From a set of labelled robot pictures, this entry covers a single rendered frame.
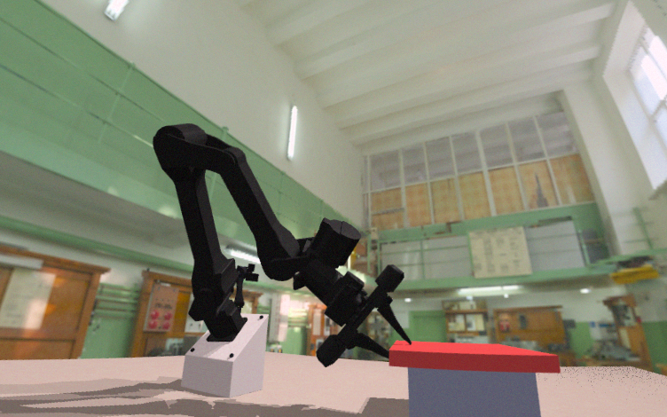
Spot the red box lid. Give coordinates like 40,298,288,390
388,341,561,374

